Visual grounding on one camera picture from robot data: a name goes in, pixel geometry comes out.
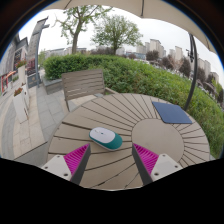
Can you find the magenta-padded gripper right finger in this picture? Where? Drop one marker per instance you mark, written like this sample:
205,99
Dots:
165,165

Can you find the distant apartment buildings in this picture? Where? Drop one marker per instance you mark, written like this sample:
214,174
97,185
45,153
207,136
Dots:
156,45

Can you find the white and teal computer mouse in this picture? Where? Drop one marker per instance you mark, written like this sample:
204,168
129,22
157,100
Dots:
104,136

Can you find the grey slatted wooden chair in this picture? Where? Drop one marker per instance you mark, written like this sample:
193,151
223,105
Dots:
82,83

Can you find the blue rectangular mouse pad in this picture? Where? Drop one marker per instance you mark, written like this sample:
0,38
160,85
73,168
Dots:
171,112

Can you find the low white flower planter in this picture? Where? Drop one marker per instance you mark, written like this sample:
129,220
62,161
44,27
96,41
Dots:
20,106

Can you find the green hedge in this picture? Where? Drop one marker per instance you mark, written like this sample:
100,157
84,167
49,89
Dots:
150,80

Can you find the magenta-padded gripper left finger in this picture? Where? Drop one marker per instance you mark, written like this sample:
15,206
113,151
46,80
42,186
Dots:
58,165

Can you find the sparse-leaved slanted tree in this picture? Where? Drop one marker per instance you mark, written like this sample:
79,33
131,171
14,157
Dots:
75,36

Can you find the grey stone pillar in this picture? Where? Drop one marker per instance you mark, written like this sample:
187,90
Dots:
35,50

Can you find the round leafy green tree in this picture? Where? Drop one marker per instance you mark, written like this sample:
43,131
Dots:
115,31

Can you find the tall white flower planter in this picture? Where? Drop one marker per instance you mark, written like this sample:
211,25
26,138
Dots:
21,73

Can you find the dark curved parasol pole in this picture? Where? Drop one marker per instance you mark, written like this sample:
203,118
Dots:
192,73

